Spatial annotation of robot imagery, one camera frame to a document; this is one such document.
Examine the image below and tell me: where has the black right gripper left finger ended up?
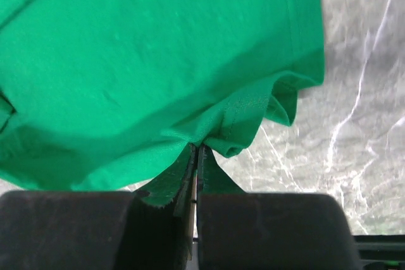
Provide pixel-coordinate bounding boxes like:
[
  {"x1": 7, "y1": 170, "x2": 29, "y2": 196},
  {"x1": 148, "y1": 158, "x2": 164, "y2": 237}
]
[{"x1": 1, "y1": 145, "x2": 197, "y2": 269}]

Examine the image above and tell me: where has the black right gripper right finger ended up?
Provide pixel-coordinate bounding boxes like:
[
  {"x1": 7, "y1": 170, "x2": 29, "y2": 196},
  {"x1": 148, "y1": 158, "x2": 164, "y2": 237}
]
[{"x1": 197, "y1": 145, "x2": 362, "y2": 269}]

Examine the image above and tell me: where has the green t shirt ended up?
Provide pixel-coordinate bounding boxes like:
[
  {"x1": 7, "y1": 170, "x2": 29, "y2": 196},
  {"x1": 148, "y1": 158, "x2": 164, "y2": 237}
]
[{"x1": 1, "y1": 0, "x2": 325, "y2": 190}]

